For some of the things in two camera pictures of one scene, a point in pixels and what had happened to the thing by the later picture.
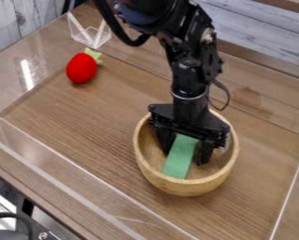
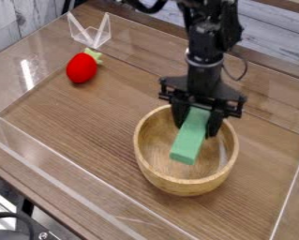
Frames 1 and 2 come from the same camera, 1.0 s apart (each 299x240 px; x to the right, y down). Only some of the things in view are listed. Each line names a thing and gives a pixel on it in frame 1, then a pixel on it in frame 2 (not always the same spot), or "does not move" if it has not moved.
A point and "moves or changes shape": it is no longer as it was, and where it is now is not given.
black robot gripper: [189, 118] to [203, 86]
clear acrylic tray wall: [94, 209] does not move
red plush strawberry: [82, 66] does not move
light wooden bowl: [205, 178] does not move
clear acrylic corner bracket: [90, 36] does not move
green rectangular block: [181, 157] moves or changes shape
